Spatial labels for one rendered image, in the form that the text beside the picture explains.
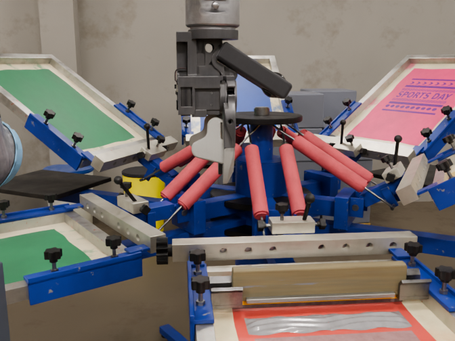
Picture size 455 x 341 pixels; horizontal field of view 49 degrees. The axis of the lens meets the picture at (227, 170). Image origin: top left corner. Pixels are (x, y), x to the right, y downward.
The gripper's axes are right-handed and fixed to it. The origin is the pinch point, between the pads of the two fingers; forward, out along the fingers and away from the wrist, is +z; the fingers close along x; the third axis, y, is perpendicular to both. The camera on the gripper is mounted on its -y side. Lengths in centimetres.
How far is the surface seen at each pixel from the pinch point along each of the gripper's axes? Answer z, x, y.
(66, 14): -57, -415, 98
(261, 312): 41, -32, -12
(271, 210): 32, -82, -24
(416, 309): 41, -30, -48
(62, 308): 136, -230, 77
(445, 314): 38, -22, -51
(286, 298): 37, -31, -17
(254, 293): 35.9, -32.5, -10.2
